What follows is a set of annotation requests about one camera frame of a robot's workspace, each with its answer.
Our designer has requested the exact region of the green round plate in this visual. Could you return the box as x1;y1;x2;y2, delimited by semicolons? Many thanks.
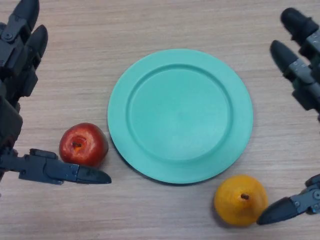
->
107;48;254;185

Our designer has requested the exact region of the red apple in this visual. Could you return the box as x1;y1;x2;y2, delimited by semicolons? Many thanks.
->
58;122;110;168

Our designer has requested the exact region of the yellow pear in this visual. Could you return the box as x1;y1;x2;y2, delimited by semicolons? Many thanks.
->
213;174;269;228

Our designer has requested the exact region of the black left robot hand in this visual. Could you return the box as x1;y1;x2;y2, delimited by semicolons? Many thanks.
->
0;0;112;195

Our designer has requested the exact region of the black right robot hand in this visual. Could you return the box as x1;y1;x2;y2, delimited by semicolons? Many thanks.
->
256;7;320;226

